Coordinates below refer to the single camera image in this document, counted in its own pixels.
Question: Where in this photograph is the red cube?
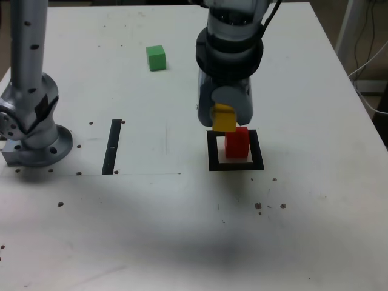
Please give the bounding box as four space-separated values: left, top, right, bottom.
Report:
224 127 250 159

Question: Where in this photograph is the black tape square outline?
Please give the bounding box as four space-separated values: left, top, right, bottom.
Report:
206 129 265 172

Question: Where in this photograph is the black tape strip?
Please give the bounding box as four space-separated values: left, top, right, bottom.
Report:
101 119 122 176

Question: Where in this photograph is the thin dark hanging cable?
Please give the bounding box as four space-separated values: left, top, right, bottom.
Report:
353 0 384 72

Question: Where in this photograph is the yellow cube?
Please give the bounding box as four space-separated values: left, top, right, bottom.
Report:
212 103 238 133

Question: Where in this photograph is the green cube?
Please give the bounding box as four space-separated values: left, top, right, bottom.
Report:
145 45 167 72

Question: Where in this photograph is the white post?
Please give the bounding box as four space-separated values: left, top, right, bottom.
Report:
335 0 364 60

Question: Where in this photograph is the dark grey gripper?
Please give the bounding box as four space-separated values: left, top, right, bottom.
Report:
197 71 255 127

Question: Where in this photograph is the white cable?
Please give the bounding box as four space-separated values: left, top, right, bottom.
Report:
348 39 388 115

